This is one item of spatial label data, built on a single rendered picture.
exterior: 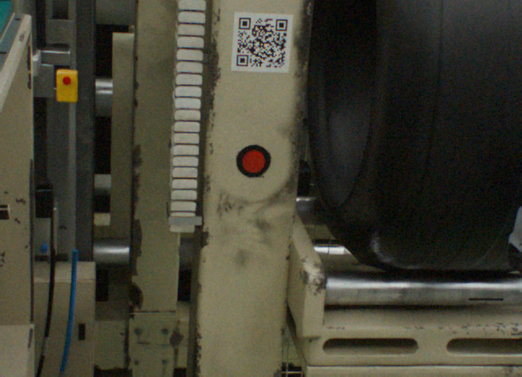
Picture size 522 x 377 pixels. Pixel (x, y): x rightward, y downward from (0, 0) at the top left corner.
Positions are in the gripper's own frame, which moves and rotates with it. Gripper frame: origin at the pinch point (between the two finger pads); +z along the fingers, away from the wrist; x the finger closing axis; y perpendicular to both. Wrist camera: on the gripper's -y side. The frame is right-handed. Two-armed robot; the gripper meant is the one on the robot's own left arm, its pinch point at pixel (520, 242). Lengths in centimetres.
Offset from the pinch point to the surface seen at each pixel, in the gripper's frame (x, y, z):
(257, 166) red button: 30.4, 5.5, 16.3
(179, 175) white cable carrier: 40.6, 3.7, 18.0
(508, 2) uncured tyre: 6.2, 28.6, -3.4
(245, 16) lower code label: 33.2, 25.1, 14.3
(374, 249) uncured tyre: 15.6, -3.8, 9.0
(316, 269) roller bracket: 23.4, -6.3, 8.1
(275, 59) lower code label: 29.0, 19.9, 15.0
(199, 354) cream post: 36.8, -22.9, 20.4
